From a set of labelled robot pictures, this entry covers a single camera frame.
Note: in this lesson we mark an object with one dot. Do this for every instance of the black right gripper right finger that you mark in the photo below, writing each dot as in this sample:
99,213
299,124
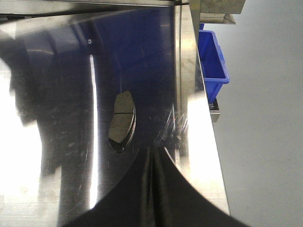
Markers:
177,203

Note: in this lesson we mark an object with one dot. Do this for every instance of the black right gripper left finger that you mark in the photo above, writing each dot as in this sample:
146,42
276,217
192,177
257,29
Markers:
129,203

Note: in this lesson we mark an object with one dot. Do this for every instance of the grey brake pad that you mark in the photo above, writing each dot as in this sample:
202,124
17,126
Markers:
122,126

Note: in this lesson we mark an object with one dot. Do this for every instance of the right blue plastic bin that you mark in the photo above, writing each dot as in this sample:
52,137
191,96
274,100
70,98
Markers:
212,60

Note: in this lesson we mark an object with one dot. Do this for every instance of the stainless steel rack frame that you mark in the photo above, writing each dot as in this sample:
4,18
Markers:
33,15

